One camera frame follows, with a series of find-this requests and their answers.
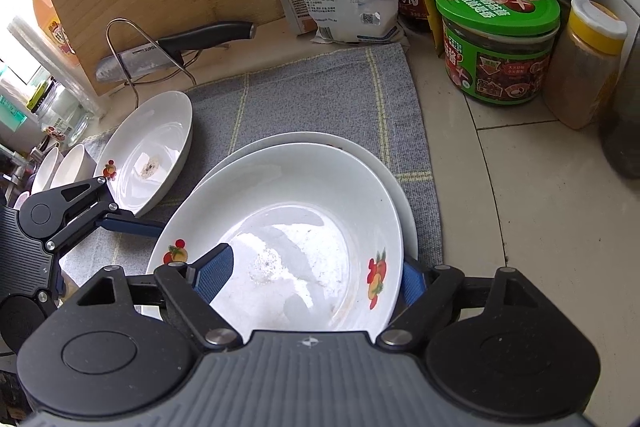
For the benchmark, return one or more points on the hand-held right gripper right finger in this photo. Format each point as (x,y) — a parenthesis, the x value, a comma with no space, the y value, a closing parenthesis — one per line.
(414,284)

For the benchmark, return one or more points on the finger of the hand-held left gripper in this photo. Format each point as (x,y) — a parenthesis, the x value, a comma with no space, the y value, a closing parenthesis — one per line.
(132,227)
(52,297)

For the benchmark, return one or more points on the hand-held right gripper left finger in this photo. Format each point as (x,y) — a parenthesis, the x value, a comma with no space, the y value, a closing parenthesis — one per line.
(212,274)

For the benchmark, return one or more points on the large white fruit-print plate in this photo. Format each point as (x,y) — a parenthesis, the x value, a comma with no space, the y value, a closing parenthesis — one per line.
(406,222)

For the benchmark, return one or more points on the white floral bowl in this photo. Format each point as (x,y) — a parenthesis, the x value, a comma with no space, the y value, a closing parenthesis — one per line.
(75,167)
(42,172)

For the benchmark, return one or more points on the stained white fruit-print plate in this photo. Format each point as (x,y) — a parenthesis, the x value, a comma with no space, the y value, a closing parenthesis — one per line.
(150,142)

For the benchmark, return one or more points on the glass jar yellow-green lid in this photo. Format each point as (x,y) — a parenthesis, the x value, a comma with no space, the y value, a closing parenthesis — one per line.
(65,112)

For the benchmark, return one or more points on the large plastic wrap roll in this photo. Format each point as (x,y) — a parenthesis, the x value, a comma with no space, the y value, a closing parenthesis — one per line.
(60,77)

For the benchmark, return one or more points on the grey teal checked towel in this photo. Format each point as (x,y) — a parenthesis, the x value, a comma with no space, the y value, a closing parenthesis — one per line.
(310,92)

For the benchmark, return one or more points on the orange cooking oil jug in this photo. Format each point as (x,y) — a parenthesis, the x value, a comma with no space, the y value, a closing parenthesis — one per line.
(50,17)

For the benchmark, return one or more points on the green-lid sauce jar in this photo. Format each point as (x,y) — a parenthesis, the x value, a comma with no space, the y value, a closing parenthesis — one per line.
(500,57)

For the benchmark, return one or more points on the clear bottle red cap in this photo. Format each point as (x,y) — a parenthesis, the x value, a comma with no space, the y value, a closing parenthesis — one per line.
(622,127)

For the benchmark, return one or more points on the yellow-lid spice jar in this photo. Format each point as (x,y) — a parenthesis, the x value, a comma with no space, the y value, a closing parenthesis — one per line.
(580,77)

